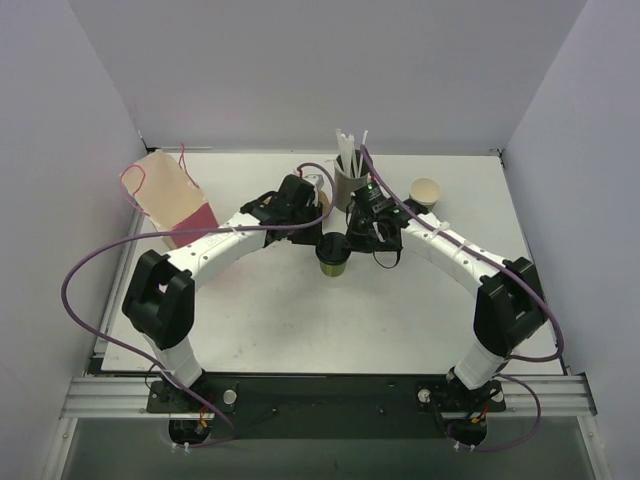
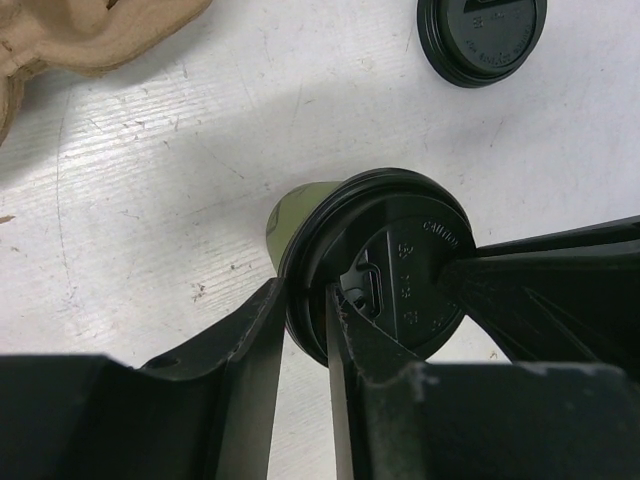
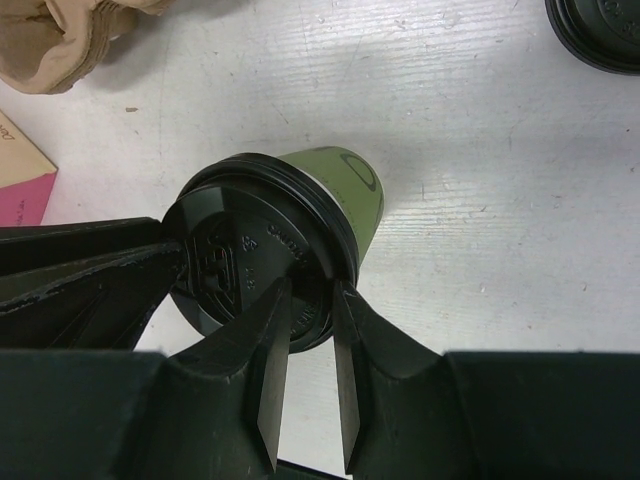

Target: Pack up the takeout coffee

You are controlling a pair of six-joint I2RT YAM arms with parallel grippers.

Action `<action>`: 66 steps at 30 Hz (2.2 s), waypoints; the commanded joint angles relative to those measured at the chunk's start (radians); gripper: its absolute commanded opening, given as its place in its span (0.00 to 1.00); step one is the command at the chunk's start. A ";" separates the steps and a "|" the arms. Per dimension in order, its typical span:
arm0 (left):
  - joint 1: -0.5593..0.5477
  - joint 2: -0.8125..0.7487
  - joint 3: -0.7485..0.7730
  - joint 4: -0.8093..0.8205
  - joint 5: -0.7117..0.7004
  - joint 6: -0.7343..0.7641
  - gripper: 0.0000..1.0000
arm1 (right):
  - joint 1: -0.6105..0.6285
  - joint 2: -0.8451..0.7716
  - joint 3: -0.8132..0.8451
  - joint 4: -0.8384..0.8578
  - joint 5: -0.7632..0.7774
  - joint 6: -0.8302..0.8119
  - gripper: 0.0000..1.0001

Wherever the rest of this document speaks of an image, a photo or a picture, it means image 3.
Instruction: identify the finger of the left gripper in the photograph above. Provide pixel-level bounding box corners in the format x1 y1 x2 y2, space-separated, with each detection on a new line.
1 217 186 350

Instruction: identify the green paper coffee cup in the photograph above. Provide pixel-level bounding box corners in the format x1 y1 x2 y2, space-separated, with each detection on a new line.
278 146 384 260

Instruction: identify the black plastic cup lid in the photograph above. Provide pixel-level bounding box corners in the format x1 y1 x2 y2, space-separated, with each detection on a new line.
545 0 639 76
162 153 359 353

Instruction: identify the brown paper takeout bag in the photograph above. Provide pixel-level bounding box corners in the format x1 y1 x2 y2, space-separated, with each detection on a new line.
0 112 58 227

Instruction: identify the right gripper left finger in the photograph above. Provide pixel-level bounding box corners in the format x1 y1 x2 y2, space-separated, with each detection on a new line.
1 278 292 479

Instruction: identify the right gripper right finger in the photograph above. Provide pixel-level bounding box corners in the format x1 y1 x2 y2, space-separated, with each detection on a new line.
332 281 639 479

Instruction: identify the brown cardboard cup carrier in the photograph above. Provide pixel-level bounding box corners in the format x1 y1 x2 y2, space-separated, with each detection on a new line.
1 0 172 95

